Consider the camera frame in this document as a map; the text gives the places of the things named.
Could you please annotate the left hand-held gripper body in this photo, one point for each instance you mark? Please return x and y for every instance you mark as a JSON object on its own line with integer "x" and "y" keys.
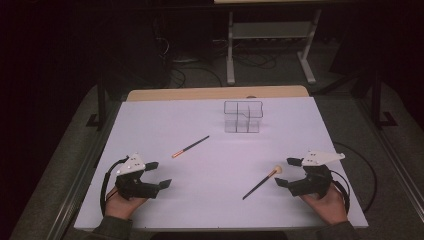
{"x": 133, "y": 186}

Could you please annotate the person's right hand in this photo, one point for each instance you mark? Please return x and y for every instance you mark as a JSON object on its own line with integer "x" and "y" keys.
{"x": 328, "y": 208}

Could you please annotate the clear acrylic organizer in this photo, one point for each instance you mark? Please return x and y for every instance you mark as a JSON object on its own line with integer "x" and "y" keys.
{"x": 243, "y": 116}

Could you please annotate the black pencil with orange end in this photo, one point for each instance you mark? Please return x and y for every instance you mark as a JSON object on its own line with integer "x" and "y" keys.
{"x": 190, "y": 146}

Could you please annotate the white metal stand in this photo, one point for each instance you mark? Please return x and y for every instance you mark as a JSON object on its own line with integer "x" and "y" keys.
{"x": 271, "y": 30}

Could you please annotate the wooden table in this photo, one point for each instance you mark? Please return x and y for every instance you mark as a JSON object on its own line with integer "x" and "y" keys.
{"x": 186, "y": 93}

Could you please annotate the black metal stand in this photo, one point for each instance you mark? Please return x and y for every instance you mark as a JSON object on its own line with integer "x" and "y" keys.
{"x": 376, "y": 100}
{"x": 101, "y": 100}

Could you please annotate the black makeup brush tan bristles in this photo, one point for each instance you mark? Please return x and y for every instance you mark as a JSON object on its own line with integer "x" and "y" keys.
{"x": 263, "y": 181}

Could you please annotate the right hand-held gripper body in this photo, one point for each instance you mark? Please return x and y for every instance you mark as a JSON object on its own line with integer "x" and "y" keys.
{"x": 313, "y": 181}

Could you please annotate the person's left hand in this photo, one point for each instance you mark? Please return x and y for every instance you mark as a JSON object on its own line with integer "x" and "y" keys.
{"x": 121, "y": 206}

